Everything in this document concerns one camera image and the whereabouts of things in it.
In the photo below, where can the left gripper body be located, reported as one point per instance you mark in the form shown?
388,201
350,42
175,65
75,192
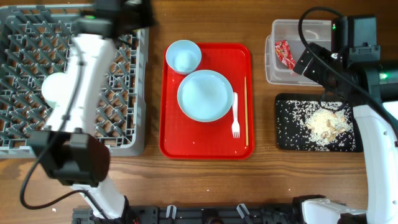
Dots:
138,17

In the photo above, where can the light blue small bowl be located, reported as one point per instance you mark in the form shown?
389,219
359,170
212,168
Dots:
183,56

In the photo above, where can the green bowl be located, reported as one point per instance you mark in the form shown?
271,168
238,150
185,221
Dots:
53,88

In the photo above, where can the light blue plate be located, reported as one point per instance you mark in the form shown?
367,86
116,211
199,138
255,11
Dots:
205,96

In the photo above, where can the white plastic fork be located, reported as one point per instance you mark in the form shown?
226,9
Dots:
235,125

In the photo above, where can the red snack wrapper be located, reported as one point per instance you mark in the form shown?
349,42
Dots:
283,52

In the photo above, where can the wooden chopstick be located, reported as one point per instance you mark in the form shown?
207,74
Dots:
246,111

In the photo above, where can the rice and food scraps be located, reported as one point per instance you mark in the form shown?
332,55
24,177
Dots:
326,127

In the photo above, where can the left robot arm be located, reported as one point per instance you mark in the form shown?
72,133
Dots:
66,148

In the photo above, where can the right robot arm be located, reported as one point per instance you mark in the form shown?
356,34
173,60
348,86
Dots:
353,70

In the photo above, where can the grey dishwasher rack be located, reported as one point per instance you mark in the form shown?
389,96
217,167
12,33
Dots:
35,43

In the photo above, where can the red plastic tray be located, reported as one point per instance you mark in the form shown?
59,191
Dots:
183,138

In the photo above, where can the clear plastic bin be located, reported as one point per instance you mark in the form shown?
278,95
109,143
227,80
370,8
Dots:
317,31

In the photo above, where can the black plastic tray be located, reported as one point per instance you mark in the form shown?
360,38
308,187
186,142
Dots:
289,124

